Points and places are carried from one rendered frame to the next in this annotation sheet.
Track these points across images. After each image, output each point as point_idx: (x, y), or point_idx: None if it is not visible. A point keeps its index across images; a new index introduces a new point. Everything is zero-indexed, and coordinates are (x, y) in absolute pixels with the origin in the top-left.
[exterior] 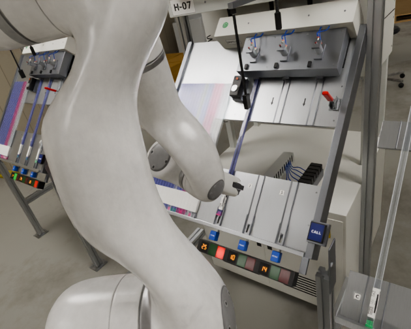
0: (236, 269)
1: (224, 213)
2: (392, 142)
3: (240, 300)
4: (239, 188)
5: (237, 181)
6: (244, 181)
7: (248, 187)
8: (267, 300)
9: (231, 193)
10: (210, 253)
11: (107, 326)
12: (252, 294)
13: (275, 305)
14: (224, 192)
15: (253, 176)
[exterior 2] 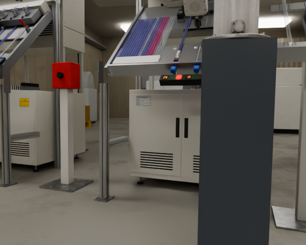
0: (151, 173)
1: (179, 60)
2: (277, 9)
3: (155, 193)
4: (208, 10)
5: (208, 5)
6: (191, 46)
7: (194, 48)
8: (177, 192)
9: (206, 6)
10: (171, 78)
11: None
12: (164, 191)
13: (185, 194)
14: (203, 2)
15: (197, 44)
